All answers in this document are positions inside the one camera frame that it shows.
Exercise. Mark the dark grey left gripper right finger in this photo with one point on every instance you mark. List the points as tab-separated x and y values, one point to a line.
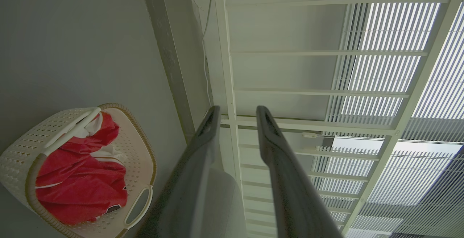
290	187

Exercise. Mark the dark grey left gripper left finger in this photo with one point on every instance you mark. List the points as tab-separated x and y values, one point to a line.
188	180

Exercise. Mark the white laundry basket brown rim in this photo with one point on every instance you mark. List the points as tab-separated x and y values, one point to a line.
21	158

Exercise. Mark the red and white jersey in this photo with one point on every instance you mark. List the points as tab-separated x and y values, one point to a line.
79	187

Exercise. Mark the white window blind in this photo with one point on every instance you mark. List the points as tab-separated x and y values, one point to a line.
391	31
417	172

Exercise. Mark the white metal railing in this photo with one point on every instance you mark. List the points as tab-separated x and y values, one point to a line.
225	49

